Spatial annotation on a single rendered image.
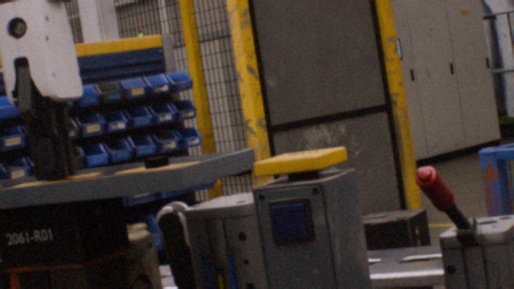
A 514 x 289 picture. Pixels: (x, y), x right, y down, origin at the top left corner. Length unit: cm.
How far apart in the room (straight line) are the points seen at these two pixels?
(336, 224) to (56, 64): 31
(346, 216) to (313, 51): 368
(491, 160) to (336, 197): 224
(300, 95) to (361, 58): 44
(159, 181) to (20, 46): 20
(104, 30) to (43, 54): 530
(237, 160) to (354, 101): 377
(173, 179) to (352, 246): 16
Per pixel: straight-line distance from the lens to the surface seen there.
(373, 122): 482
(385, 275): 116
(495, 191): 311
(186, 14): 596
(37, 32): 100
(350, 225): 89
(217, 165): 93
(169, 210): 118
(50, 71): 99
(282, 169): 88
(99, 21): 631
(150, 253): 123
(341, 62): 468
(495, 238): 99
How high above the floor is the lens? 122
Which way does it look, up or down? 3 degrees down
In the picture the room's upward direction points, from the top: 9 degrees counter-clockwise
